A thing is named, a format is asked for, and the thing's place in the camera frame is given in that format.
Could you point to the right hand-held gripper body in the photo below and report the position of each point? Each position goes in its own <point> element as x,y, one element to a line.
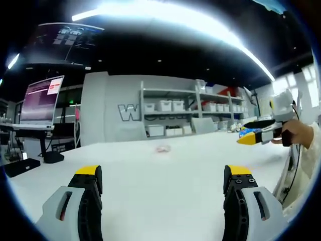
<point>283,108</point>

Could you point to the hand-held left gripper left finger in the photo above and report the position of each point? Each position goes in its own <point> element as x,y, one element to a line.
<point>75,200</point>

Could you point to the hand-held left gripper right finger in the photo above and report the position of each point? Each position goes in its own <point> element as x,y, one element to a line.
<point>250,203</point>

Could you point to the clear resealable bag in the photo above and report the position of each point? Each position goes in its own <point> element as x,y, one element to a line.
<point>163,149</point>

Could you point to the open laptop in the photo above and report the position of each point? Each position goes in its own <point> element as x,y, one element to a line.
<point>37,105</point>

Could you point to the person's right hand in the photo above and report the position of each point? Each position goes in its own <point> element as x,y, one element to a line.
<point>302,134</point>

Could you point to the blue snack packet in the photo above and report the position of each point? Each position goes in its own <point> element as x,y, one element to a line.
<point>247,132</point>

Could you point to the window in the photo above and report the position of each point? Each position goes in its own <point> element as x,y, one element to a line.
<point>282,88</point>

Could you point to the black tripod stand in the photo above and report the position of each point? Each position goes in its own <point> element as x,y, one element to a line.
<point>253,96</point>

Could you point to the black laptop stand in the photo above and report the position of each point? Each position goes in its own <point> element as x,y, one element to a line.
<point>54,157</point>

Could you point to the grey leaning board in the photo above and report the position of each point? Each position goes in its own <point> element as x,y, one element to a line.
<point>204,125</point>

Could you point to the black box with white print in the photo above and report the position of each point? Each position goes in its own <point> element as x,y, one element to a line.
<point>62,147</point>

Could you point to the black flat box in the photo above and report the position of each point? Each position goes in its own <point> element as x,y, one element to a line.
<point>22,167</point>

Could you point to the pink hanging item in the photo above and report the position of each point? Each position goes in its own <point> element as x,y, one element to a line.
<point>77,114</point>

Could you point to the row of white storage boxes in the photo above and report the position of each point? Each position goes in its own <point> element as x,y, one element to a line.
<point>166,105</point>

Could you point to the grey shelf unit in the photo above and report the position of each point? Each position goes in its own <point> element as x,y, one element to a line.
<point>168,91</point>

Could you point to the ceiling light strip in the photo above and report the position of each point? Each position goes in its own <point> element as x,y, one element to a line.
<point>163,15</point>

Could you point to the hanging dark display screen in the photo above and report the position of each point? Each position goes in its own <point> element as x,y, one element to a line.
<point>65,42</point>

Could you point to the grey wall letter sign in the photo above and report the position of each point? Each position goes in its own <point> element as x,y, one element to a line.
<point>128,112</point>

